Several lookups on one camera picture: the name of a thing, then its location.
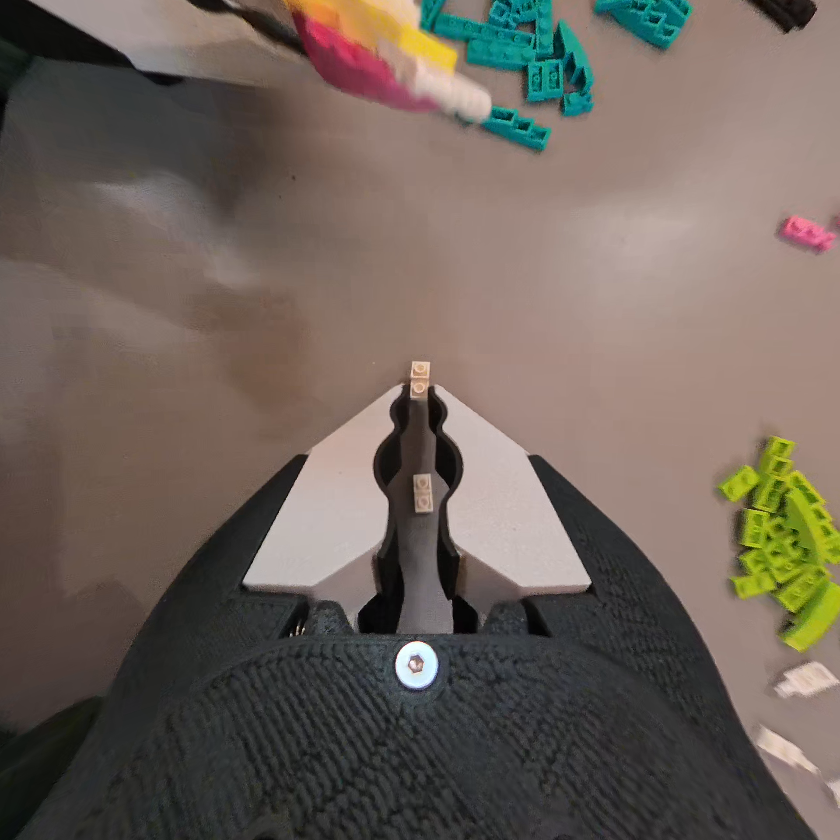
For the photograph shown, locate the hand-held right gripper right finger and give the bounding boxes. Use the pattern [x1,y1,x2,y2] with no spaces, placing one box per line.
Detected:
[428,385,592,634]

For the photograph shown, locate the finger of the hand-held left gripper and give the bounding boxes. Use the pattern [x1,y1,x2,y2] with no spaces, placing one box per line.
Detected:
[29,0,311,88]

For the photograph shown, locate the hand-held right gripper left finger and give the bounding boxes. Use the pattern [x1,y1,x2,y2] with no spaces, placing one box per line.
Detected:
[243,385,411,634]

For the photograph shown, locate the pink yellow white lego assembly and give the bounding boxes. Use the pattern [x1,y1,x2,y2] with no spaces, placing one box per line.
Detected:
[285,0,493,122]

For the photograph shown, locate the pile of lime green lego pieces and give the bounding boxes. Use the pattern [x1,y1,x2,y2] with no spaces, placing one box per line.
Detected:
[717,436,840,652]

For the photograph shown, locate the scattered white lego pieces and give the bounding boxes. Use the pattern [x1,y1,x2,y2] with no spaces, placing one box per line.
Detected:
[755,661,840,808]

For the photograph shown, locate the pile of teal lego pieces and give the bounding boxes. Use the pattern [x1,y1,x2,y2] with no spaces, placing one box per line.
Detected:
[420,0,693,152]

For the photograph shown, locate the pile of pink lego pieces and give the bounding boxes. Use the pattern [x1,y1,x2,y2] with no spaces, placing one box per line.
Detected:
[781,215,840,253]

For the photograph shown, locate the black lego piece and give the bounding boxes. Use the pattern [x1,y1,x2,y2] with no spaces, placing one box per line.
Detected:
[748,0,818,32]

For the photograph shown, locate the person's dark green clothing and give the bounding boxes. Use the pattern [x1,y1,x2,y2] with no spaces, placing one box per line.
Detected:
[0,696,106,840]

